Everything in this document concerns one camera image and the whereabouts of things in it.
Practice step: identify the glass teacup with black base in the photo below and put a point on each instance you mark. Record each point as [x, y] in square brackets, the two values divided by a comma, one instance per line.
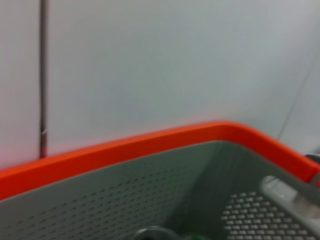
[156, 231]

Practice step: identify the green toy brick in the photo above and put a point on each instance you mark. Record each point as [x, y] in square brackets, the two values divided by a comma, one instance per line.
[198, 237]

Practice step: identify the grey perforated storage bin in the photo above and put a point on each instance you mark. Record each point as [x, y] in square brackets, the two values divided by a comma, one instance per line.
[125, 195]

